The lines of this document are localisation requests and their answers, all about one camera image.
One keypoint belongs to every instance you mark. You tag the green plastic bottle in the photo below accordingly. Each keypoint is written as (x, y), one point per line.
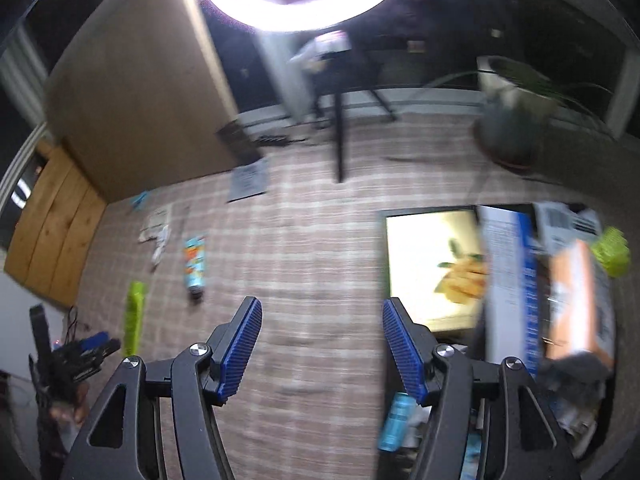
(134, 317)

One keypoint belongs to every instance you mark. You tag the lime green item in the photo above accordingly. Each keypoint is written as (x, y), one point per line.
(612, 252)

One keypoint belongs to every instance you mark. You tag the colourful patterned tube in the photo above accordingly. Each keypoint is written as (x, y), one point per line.
(195, 265)

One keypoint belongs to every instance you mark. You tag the orange box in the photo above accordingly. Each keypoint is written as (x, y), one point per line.
(575, 300)

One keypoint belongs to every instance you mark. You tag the brown cardboard board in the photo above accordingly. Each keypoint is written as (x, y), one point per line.
(135, 85)

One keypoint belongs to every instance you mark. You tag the torn white packet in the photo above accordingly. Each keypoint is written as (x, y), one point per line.
(156, 222)

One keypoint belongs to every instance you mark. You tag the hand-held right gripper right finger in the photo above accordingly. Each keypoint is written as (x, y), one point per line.
(406, 350)

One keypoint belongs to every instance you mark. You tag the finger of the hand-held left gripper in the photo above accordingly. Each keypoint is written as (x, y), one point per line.
(102, 350)
(94, 340)

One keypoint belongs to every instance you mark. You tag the grey paper sheet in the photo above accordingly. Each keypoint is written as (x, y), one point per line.
(248, 180)

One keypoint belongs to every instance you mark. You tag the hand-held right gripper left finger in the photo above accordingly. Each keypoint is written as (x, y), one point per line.
(239, 350)

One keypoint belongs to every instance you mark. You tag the cyan can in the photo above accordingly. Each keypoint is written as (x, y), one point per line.
(395, 420)

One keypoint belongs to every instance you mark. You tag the white label paper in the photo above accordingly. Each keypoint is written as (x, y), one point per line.
(565, 222)

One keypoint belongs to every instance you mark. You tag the black storage box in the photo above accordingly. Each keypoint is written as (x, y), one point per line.
(430, 260)

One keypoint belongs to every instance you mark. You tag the potted plant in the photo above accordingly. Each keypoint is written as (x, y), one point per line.
(510, 125)

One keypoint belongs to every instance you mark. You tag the plaid cloth desktop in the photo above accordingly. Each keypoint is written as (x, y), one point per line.
(300, 240)

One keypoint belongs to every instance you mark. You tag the person's left hand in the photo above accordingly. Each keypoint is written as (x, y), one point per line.
(70, 407)

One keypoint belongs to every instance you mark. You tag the white and blue leaflet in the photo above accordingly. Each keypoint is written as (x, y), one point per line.
(505, 285)

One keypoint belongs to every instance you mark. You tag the pine wood panel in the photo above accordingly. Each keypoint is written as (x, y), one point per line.
(55, 225)

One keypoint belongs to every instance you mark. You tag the black power strip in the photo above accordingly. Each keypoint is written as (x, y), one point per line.
(280, 139)

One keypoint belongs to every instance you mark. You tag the blue clothespin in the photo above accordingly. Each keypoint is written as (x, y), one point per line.
(140, 200)

